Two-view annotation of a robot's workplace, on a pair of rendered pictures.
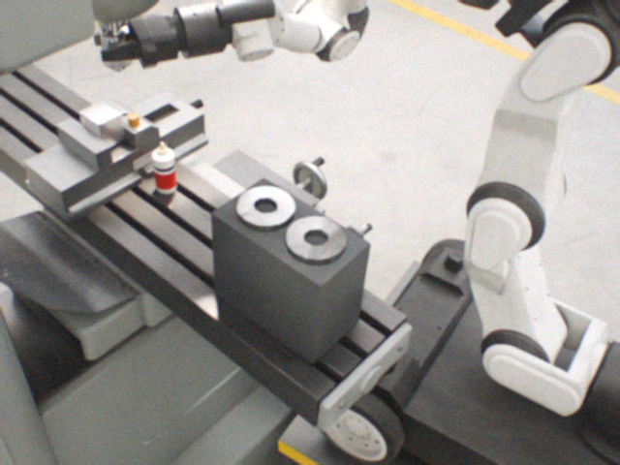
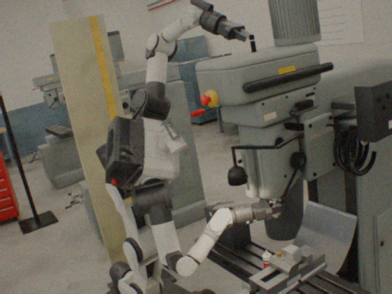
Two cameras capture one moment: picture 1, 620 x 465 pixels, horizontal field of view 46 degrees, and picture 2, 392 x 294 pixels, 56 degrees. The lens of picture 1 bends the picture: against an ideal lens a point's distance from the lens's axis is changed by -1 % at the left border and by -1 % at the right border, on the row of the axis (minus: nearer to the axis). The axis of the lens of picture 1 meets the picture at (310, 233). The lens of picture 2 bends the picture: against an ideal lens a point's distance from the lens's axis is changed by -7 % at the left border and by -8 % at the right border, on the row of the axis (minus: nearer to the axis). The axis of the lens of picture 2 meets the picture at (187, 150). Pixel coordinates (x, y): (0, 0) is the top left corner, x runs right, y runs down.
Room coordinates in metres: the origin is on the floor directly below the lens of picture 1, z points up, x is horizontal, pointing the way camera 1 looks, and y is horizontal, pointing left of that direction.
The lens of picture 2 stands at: (2.56, 0.63, 1.98)
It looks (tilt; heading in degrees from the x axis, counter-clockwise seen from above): 16 degrees down; 203
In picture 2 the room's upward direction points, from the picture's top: 11 degrees counter-clockwise
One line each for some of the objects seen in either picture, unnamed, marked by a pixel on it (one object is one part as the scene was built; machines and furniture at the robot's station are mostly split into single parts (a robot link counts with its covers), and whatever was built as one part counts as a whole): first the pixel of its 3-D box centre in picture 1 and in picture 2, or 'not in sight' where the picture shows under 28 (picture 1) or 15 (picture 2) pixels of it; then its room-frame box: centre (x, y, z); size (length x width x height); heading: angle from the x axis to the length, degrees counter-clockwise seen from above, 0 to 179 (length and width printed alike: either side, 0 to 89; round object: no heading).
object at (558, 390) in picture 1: (545, 350); (141, 285); (0.95, -0.50, 0.68); 0.21 x 0.20 x 0.13; 61
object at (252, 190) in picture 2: not in sight; (249, 171); (1.16, 0.28, 1.45); 0.04 x 0.04 x 0.21; 52
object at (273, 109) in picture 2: not in sight; (270, 103); (1.04, 0.37, 1.68); 0.34 x 0.24 x 0.10; 142
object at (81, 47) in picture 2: not in sight; (108, 164); (0.08, -1.10, 1.15); 0.52 x 0.40 x 2.30; 142
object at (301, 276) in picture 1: (288, 266); (227, 222); (0.81, 0.03, 1.02); 0.22 x 0.12 x 0.20; 53
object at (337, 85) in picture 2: not in sight; (339, 85); (0.68, 0.66, 1.66); 0.80 x 0.23 x 0.20; 142
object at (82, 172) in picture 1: (118, 141); (288, 268); (1.15, 0.39, 0.98); 0.35 x 0.15 x 0.11; 141
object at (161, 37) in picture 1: (170, 36); (255, 212); (1.11, 0.26, 1.24); 0.13 x 0.12 x 0.10; 27
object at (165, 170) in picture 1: (164, 166); (267, 260); (1.08, 0.29, 0.98); 0.04 x 0.04 x 0.11
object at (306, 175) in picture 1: (300, 187); not in sight; (1.46, 0.03, 0.62); 0.16 x 0.12 x 0.12; 142
